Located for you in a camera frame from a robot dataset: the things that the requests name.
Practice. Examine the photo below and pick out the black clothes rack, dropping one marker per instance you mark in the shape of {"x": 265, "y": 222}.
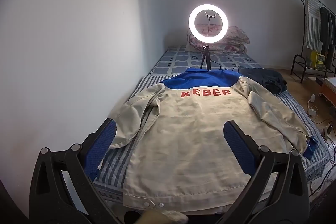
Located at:
{"x": 293, "y": 61}

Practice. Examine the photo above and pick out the white round device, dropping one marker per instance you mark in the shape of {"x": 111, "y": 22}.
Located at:
{"x": 312, "y": 98}

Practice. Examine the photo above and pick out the dark teal garment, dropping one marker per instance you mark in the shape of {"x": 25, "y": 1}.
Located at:
{"x": 265, "y": 79}

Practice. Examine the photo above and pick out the dark hanging clothes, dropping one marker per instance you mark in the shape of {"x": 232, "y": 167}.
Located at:
{"x": 328, "y": 35}

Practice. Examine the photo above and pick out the yellow box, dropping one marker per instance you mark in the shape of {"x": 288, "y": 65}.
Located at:
{"x": 319, "y": 61}

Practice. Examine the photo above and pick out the beige and blue jacket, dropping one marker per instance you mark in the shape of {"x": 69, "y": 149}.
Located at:
{"x": 183, "y": 134}

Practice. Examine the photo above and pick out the black tripod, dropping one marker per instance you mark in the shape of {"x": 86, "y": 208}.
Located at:
{"x": 206, "y": 52}

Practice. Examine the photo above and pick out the bed with striped sheet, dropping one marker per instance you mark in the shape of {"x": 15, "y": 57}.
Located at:
{"x": 294, "y": 106}

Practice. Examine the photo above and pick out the folded floral quilt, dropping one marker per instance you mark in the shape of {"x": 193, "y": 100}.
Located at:
{"x": 236, "y": 40}

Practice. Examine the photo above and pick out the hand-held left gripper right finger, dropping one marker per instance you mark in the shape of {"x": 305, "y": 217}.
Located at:
{"x": 237, "y": 145}

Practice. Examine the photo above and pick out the striped hanging towel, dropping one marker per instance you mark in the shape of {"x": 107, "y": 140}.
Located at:
{"x": 312, "y": 22}

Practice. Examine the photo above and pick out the white power strip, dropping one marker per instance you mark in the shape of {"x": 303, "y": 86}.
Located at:
{"x": 328, "y": 129}

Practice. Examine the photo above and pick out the small white power adapter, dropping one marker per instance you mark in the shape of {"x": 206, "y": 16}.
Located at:
{"x": 312, "y": 111}

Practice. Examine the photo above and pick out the orange trimmed furniture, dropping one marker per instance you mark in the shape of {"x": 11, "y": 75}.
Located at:
{"x": 329, "y": 90}

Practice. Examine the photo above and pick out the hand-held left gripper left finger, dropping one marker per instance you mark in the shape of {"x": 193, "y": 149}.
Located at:
{"x": 101, "y": 145}

